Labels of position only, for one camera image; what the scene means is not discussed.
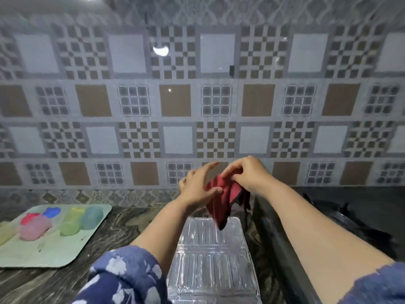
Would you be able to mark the person's left hand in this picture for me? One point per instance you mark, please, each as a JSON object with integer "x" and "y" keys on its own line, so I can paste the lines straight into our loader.
{"x": 194, "y": 189}

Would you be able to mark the person's right hand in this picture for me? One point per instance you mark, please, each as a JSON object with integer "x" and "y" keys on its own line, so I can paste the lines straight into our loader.
{"x": 251, "y": 174}

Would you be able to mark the person's right fingers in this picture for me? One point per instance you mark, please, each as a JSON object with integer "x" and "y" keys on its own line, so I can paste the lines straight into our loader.
{"x": 233, "y": 170}

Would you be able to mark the person's left thumb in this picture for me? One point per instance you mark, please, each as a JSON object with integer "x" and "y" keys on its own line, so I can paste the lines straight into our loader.
{"x": 214, "y": 192}

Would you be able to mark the red cloth with dark trim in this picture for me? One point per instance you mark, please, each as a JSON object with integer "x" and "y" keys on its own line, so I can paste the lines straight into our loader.
{"x": 221, "y": 202}

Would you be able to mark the person's left forearm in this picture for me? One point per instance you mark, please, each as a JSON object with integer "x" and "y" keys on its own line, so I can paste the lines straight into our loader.
{"x": 164, "y": 232}

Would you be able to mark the person's right forearm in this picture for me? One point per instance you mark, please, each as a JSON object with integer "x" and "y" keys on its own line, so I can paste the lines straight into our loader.
{"x": 316, "y": 237}

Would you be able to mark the clear ribbed plastic tray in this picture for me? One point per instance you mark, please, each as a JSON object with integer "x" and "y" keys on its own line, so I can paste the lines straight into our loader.
{"x": 212, "y": 265}

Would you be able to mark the blue floral left sleeve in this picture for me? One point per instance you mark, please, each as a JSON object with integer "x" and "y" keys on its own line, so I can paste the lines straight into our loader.
{"x": 123, "y": 277}

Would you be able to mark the blue floral sleeve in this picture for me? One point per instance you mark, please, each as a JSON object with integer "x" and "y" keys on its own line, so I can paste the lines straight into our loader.
{"x": 123, "y": 277}
{"x": 376, "y": 286}

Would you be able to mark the teal silicone mould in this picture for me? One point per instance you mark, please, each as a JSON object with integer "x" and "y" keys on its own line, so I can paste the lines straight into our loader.
{"x": 92, "y": 218}

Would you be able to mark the black burner grate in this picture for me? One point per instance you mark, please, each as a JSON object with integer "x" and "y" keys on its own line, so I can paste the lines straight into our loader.
{"x": 354, "y": 223}

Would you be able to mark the black gas stove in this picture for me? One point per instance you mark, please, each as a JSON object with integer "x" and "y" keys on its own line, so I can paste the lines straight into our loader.
{"x": 373, "y": 205}

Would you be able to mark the green silicone mould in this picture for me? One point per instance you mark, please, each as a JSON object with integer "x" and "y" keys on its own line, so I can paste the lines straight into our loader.
{"x": 71, "y": 223}

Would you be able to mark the pale green serving tray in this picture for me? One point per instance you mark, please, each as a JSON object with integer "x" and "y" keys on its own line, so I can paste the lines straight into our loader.
{"x": 47, "y": 250}

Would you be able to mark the pink silicone mould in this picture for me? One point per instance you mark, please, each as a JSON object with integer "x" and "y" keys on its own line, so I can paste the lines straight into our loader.
{"x": 34, "y": 228}

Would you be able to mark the blue floral right sleeve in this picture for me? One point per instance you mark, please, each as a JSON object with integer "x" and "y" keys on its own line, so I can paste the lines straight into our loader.
{"x": 376, "y": 286}

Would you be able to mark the yellow silicone mould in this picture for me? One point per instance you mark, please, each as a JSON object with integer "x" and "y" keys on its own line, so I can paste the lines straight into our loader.
{"x": 6, "y": 232}

